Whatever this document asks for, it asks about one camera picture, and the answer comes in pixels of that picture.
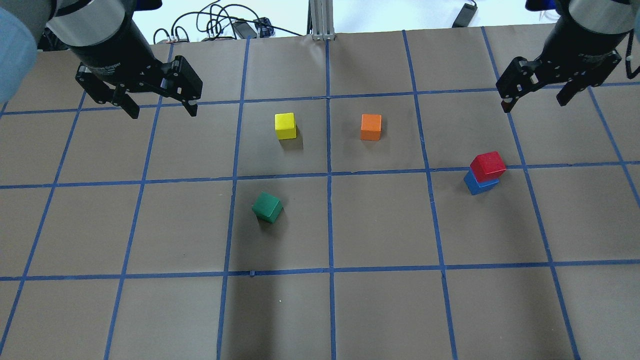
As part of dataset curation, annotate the yellow wooden block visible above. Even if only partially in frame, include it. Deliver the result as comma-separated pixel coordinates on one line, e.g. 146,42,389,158
274,112,297,141

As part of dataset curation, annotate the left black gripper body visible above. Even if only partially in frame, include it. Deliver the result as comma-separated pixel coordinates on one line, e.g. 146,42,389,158
69,20,166,101

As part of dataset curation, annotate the orange wooden block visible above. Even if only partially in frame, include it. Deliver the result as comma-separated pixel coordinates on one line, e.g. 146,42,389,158
359,113,383,141

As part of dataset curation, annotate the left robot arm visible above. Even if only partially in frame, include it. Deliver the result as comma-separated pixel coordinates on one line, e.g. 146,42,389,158
0,0,203,119

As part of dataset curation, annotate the red wooden block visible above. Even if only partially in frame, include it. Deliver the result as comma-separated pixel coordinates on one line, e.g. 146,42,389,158
470,151,507,183

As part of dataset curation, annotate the aluminium frame post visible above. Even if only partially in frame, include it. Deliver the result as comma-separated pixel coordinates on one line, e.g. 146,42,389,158
307,0,336,41

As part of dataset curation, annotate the black power adapter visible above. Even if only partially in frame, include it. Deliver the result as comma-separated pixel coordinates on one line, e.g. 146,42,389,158
451,1,478,28

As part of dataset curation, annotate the blue wooden block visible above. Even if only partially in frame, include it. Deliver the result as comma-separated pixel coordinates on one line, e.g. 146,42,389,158
463,170,499,196

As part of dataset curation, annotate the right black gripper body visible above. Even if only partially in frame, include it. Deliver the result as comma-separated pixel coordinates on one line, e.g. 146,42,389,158
535,22,622,86

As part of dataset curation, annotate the green wooden block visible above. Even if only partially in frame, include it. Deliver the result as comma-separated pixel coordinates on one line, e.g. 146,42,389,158
251,191,284,224

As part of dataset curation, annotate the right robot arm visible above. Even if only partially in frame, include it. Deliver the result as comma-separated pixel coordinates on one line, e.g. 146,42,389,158
496,0,639,113

